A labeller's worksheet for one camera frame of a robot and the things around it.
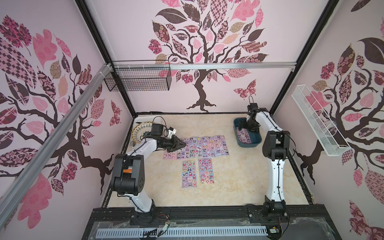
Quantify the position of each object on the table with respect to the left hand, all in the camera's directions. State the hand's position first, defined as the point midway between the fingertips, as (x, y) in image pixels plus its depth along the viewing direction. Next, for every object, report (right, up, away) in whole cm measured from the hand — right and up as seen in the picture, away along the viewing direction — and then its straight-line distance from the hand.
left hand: (184, 146), depth 87 cm
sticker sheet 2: (+16, -2, +14) cm, 21 cm away
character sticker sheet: (+42, +5, +20) cm, 47 cm away
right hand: (+43, +9, +17) cm, 47 cm away
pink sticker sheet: (-10, -7, +9) cm, 16 cm away
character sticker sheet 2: (-1, -6, +11) cm, 12 cm away
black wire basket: (-49, +58, +56) cm, 94 cm away
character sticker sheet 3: (+7, -2, +14) cm, 15 cm away
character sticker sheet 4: (+24, -1, +14) cm, 28 cm away
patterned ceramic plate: (-35, +10, +23) cm, 43 cm away
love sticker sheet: (+13, -16, +3) cm, 21 cm away
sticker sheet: (+3, -17, +1) cm, 17 cm away
